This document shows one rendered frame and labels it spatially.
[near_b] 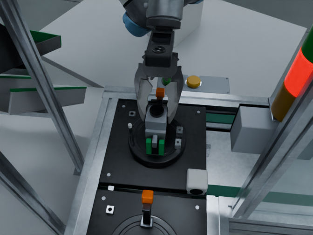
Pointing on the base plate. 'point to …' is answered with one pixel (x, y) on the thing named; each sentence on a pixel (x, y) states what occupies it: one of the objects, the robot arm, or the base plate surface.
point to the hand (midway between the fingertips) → (156, 117)
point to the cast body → (156, 123)
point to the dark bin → (51, 44)
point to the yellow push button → (193, 81)
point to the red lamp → (298, 74)
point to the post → (278, 152)
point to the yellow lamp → (282, 103)
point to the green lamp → (308, 46)
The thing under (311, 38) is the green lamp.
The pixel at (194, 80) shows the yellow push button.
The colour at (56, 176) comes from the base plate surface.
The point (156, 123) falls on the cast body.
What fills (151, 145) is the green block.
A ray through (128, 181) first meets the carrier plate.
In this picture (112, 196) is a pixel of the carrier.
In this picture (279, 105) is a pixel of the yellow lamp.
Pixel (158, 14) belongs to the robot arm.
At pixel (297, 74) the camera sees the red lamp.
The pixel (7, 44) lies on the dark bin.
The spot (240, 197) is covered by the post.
